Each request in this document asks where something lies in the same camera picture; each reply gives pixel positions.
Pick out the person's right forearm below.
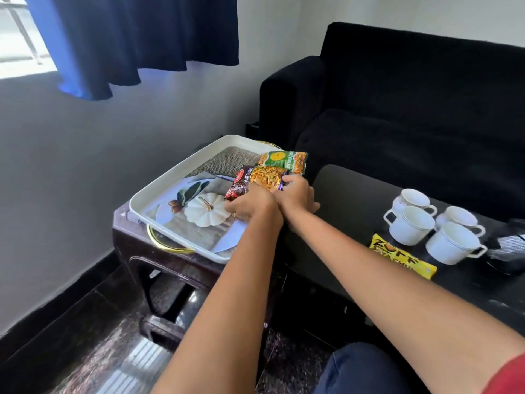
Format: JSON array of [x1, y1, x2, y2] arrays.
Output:
[[283, 204, 525, 394]]

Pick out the person's right hand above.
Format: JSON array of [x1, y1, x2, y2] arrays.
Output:
[[275, 175, 321, 218]]

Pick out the white printed serving tray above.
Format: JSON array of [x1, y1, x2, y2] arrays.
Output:
[[127, 134, 288, 265]]

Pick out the person's blue trouser leg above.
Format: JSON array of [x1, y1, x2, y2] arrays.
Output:
[[313, 342, 412, 394]]

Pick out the black cloth bag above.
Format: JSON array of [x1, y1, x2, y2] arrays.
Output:
[[486, 218, 525, 277]]

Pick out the dark blue curtain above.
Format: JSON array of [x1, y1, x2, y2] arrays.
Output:
[[22, 0, 240, 101]]

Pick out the brown plastic stool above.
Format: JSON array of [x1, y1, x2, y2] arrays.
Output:
[[112, 141, 288, 354]]

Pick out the yellow snack packet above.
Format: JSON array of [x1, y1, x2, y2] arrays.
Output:
[[369, 233, 439, 280]]

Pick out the maroon snack packet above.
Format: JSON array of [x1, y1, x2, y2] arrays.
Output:
[[224, 164, 288, 201]]

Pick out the person's left forearm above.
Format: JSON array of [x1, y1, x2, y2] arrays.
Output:
[[151, 208, 286, 394]]

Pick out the person's left hand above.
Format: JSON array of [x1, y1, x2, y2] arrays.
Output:
[[224, 183, 284, 222]]

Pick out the green snack packet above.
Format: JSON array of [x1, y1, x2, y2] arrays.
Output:
[[257, 151, 309, 176]]

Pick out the black sofa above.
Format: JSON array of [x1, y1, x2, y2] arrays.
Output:
[[245, 21, 525, 223]]

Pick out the person's red sleeve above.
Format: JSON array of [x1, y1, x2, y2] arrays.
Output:
[[481, 352, 525, 394]]

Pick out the white cup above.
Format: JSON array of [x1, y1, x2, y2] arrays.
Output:
[[425, 222, 489, 266], [434, 206, 487, 237], [391, 188, 439, 216], [383, 205, 436, 246]]

